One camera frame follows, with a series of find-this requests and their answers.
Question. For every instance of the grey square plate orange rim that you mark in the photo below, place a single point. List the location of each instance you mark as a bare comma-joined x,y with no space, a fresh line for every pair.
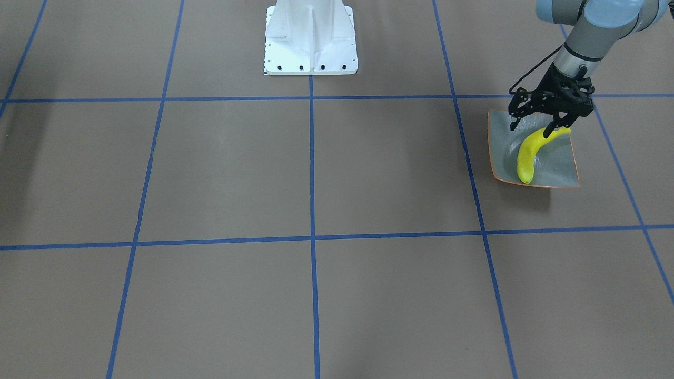
555,165

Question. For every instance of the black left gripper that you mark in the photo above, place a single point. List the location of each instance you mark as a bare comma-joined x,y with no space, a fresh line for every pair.
559,83

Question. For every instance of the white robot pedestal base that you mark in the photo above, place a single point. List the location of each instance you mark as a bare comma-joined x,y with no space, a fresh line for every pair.
310,38

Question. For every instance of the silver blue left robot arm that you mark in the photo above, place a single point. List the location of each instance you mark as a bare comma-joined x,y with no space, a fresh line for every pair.
597,25

